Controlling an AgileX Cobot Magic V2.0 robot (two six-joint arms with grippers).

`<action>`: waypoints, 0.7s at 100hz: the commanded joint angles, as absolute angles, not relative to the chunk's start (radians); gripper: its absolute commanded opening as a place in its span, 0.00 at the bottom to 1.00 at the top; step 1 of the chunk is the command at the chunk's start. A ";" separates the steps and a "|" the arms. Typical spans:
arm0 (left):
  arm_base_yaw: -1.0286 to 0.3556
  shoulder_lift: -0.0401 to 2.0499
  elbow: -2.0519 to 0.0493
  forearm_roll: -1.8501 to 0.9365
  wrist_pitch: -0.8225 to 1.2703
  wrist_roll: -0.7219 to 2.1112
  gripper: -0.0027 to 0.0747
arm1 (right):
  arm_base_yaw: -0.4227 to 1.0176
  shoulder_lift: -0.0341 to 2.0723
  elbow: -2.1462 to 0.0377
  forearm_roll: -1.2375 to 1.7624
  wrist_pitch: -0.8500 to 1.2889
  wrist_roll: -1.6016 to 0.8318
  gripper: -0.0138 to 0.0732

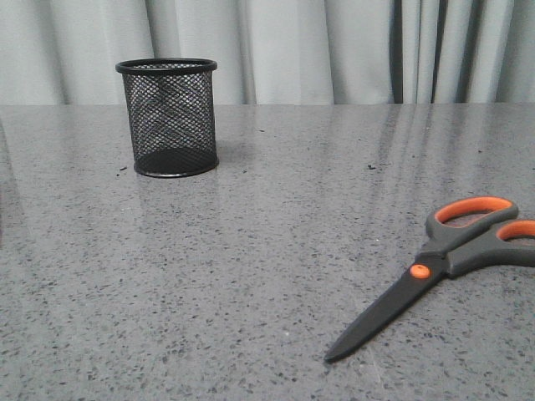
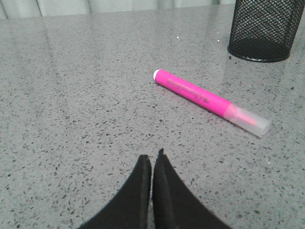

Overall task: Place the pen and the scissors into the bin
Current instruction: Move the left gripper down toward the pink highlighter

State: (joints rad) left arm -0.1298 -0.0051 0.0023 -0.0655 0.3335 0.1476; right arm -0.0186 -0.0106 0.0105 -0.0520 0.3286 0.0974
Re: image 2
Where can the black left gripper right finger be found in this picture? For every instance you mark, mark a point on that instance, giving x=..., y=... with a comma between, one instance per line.
x=174, y=206

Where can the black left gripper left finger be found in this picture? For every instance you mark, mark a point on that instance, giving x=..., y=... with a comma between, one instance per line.
x=128, y=209

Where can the pink highlighter pen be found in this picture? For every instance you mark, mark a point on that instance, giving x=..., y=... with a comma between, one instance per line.
x=248, y=121

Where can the black mesh pen holder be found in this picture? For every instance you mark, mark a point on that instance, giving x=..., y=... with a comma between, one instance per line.
x=264, y=30

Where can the grey curtain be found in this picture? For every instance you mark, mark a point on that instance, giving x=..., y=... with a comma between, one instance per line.
x=16, y=9

